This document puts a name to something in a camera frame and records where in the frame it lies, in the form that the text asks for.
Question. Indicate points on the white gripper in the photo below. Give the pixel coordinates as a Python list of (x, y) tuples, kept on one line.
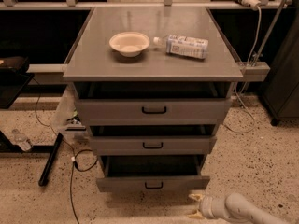
[(207, 207)]

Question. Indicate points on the grey bottom drawer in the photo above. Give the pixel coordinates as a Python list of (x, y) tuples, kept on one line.
[(152, 172)]

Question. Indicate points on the grey drawer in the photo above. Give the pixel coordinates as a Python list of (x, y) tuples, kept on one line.
[(128, 102), (152, 172), (151, 140)]

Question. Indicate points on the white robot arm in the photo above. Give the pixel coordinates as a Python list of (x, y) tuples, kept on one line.
[(233, 208)]

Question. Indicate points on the grey drawer cabinet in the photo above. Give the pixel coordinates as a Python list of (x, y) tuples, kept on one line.
[(94, 60)]

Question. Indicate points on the grey middle drawer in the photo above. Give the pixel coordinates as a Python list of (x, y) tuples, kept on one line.
[(151, 140)]

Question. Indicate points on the grey top drawer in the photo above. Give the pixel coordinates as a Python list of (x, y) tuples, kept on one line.
[(128, 102)]

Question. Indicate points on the dark cabinet at right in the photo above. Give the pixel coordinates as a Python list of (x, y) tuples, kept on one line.
[(280, 90)]

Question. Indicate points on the black metal bar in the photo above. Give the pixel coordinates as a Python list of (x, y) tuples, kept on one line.
[(44, 179)]

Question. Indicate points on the clear labelled plastic bottle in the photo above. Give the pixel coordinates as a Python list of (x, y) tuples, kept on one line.
[(183, 46)]

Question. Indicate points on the white paper bowl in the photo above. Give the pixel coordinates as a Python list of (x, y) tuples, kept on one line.
[(129, 44)]

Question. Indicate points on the empty plastic bottle on floor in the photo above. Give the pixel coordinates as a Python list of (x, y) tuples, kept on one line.
[(21, 140)]

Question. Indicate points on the black chair seat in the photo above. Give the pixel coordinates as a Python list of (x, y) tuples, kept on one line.
[(14, 77)]

